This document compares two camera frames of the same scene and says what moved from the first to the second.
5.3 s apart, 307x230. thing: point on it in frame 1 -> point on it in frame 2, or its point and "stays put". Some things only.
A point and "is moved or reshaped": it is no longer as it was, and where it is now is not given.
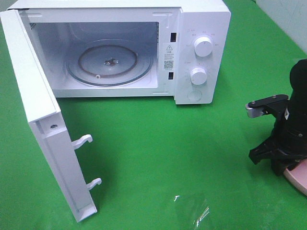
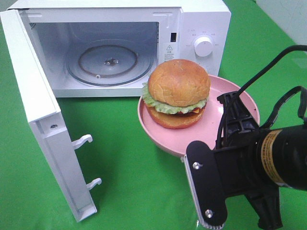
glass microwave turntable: (110, 63) stays put
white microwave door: (46, 119) stays put
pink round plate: (298, 176) is moved or reshaped
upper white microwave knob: (203, 46) stays put
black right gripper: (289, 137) -> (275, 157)
